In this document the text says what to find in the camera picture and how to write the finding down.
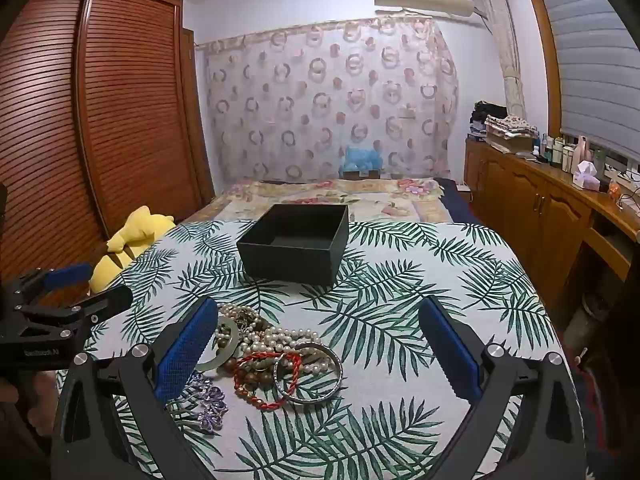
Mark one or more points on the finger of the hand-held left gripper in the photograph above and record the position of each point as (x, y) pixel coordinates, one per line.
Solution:
(67, 275)
(107, 301)

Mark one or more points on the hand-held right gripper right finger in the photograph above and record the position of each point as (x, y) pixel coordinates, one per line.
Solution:
(450, 355)

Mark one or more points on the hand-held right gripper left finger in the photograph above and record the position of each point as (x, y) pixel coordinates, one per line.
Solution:
(184, 347)

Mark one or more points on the pale jade bangle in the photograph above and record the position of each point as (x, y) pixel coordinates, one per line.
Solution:
(231, 345)

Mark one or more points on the purple butterfly hair clip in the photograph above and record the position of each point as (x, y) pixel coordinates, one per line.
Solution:
(207, 402)

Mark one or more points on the silver metal bangle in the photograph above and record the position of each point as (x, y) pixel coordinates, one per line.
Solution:
(334, 380)

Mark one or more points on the black square box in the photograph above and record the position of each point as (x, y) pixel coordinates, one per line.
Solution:
(295, 262)

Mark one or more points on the yellow plush toy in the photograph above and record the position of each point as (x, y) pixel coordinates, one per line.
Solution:
(135, 230)

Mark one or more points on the navy blue mattress cover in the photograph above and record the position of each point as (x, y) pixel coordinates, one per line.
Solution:
(457, 205)

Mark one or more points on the brown slatted wooden wardrobe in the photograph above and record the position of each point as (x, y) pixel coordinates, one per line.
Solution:
(100, 125)

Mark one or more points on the wooden side cabinet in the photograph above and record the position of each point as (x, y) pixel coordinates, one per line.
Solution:
(520, 195)

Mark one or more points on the blue plastic bag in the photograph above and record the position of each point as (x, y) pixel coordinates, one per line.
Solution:
(361, 158)

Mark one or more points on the pink tissue box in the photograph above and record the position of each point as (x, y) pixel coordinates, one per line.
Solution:
(585, 177)

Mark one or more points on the row of cosmetic bottles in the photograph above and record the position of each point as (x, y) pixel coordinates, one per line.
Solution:
(562, 152)

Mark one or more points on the stack of folded clothes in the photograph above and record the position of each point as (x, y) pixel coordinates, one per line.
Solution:
(505, 127)

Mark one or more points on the cream lace curtain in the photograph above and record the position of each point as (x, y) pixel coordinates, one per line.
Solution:
(507, 45)

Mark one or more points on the grey window blind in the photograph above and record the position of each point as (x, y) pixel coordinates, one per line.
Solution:
(595, 50)

